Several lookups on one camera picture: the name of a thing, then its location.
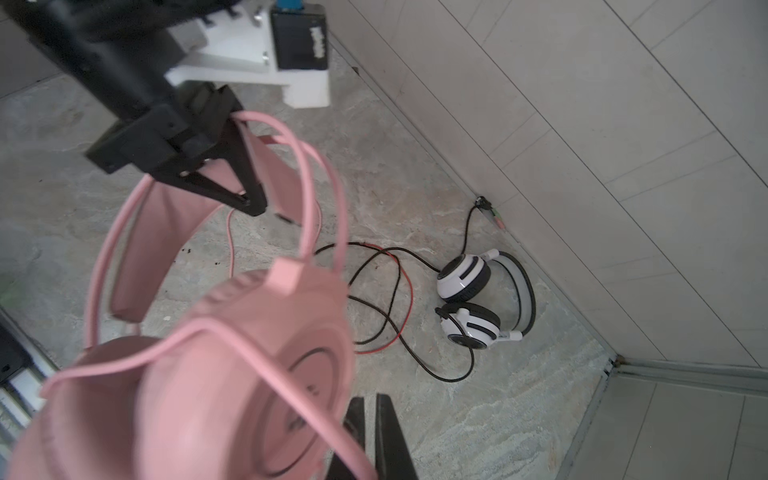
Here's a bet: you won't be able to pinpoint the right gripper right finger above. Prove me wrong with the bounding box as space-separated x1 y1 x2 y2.
375 393 418 480

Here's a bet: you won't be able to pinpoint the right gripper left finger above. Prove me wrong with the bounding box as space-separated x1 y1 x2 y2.
323 395 367 480

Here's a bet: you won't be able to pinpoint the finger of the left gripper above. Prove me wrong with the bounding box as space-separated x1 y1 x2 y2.
151 116 267 217

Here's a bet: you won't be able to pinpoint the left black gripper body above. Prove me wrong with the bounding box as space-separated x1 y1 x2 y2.
2 1 240 180

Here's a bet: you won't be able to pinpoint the pink headphones with cable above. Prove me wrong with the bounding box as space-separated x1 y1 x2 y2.
7 111 377 479

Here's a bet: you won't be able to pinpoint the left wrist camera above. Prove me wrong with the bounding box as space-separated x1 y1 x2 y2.
165 1 331 109

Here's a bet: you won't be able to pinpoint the white black headphones with cable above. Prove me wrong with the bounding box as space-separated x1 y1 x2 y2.
314 195 538 384

